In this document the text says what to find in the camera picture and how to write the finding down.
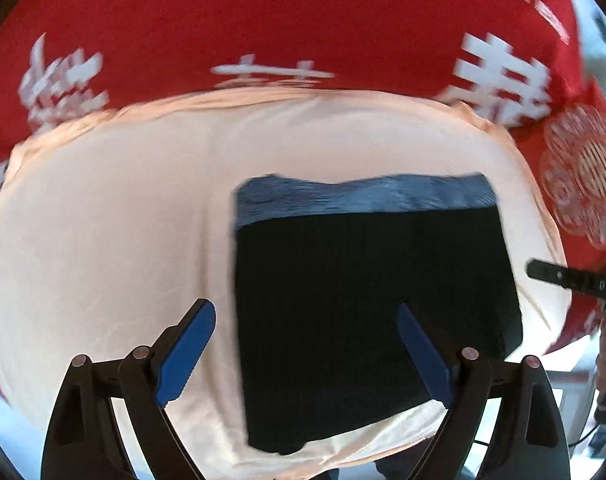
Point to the black pants with blue waistband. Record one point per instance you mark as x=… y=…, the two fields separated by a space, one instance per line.
x=358 y=285

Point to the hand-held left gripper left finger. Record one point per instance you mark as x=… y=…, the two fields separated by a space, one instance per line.
x=188 y=350

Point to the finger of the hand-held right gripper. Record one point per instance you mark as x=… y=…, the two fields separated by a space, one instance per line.
x=550 y=272

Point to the red printed blanket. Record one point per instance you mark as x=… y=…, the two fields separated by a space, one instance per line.
x=283 y=20

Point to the peach cloth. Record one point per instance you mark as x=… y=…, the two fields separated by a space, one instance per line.
x=108 y=235

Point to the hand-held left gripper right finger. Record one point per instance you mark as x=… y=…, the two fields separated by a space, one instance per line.
x=423 y=355

